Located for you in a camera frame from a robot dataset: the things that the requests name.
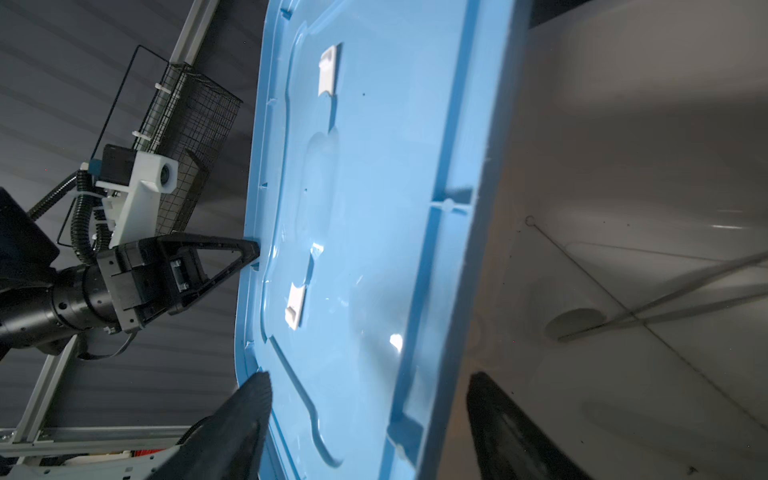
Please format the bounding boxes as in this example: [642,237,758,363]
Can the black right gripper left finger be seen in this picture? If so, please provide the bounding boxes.
[149,372,273,480]

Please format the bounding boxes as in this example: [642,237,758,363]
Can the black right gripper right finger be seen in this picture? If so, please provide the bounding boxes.
[466,372,589,479]

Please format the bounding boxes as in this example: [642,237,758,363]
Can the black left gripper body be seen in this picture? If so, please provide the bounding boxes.
[1,242,207,354]

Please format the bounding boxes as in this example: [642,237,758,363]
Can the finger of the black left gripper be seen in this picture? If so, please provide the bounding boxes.
[157,233,260,306]

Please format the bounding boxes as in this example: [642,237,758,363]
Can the metal tweezers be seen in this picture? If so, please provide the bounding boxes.
[558,252,767,342]

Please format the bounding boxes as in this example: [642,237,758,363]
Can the blue plastic bin lid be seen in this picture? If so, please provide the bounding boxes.
[234,1,531,479]

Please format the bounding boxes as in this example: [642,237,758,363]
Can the white plastic storage bin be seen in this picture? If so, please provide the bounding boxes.
[437,1,767,479]

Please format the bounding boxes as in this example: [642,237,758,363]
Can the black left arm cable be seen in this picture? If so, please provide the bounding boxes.
[26,169,112,265]

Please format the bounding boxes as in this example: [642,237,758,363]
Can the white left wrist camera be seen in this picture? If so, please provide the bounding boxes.
[89,144,178,248]

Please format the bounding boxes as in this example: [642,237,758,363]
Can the black wire mesh basket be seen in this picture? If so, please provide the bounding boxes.
[61,63,242,263]

